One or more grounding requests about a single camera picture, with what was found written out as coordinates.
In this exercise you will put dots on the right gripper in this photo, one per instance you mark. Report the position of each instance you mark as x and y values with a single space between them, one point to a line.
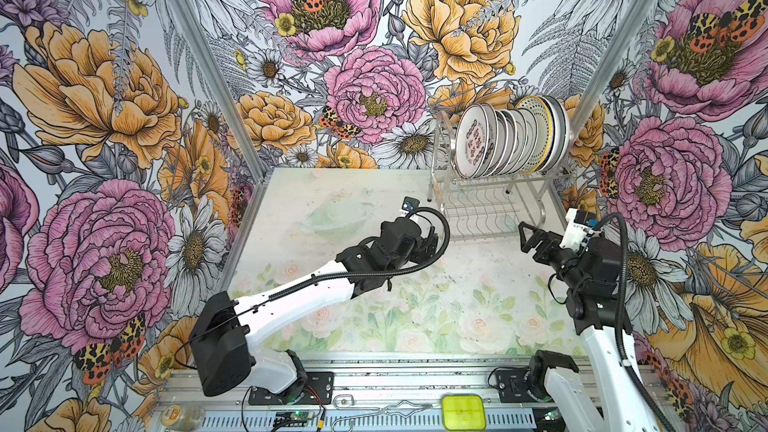
551 242

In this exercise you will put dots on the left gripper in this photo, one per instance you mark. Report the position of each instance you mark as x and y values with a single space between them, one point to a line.
419 254

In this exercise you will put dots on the metal wire dish rack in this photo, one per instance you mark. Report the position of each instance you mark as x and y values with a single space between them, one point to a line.
492 207

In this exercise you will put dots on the white plate red characters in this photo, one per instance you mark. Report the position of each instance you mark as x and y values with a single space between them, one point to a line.
474 135

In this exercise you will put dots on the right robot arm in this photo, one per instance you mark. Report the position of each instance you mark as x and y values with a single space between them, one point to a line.
595 272

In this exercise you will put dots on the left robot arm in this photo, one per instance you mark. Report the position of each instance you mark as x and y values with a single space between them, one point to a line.
228 339

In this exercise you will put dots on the large dark rimmed plate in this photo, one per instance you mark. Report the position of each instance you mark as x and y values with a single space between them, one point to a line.
562 133

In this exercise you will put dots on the yellow patterned plate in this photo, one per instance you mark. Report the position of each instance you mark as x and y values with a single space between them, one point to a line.
544 131

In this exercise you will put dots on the green square button box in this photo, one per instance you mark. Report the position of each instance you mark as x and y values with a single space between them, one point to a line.
463 412

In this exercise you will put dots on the small circuit board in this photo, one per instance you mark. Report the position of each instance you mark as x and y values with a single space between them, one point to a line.
294 419

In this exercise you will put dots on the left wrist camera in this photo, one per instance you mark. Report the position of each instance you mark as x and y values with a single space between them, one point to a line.
409 204

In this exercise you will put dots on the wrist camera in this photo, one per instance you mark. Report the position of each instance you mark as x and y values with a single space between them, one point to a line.
579 229
409 204

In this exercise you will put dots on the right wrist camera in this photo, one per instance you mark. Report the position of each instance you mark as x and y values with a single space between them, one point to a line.
579 229

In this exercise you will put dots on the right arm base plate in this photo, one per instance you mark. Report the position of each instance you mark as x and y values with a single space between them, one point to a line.
512 385

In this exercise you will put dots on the aluminium front rail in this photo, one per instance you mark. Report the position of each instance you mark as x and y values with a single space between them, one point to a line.
373 380

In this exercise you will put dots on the metal wire hook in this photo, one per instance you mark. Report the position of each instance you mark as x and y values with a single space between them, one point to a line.
403 410

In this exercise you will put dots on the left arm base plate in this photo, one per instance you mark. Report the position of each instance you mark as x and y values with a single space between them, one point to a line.
316 389

